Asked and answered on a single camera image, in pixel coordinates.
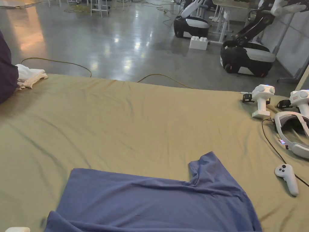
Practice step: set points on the white headset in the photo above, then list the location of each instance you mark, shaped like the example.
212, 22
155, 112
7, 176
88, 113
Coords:
293, 130

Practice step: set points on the white hand controller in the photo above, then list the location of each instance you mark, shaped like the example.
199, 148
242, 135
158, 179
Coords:
287, 177

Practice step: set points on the spare hand-held gripper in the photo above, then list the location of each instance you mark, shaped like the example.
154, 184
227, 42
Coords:
299, 99
262, 99

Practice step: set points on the white toy brick block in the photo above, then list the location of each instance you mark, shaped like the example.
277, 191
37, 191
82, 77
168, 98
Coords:
198, 43

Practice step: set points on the blue shirt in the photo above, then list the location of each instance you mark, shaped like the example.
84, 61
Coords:
149, 200

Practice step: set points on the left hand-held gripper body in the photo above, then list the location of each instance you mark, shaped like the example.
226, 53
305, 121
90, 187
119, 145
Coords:
17, 229

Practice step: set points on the white folded cloth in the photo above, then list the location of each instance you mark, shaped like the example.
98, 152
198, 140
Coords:
31, 75

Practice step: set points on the dark purple cloth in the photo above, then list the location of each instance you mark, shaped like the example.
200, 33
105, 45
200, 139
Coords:
6, 72

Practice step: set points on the black and white robot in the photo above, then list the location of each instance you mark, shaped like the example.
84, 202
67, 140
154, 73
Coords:
246, 55
193, 24

